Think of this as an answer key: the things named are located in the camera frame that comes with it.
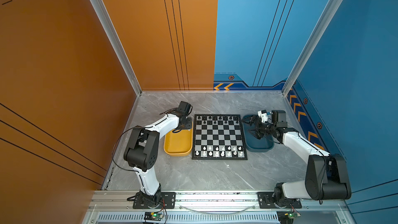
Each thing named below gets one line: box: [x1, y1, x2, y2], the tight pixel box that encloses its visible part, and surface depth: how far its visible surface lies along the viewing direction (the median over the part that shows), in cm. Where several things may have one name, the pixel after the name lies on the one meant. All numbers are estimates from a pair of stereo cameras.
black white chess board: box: [191, 114, 248, 161], surface depth 94 cm
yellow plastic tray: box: [163, 121, 194, 157], surface depth 92 cm
